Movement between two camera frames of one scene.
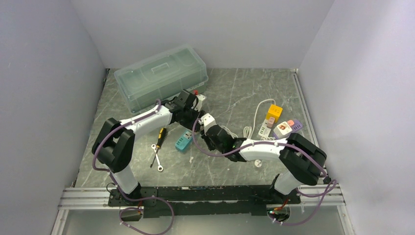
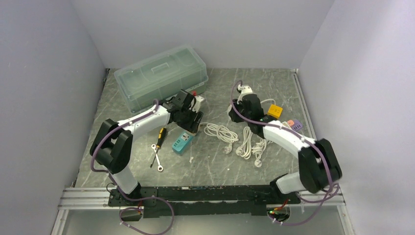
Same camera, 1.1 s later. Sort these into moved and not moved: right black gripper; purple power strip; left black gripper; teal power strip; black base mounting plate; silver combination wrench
Moved: teal power strip; right black gripper
Not moved: silver combination wrench; left black gripper; purple power strip; black base mounting plate
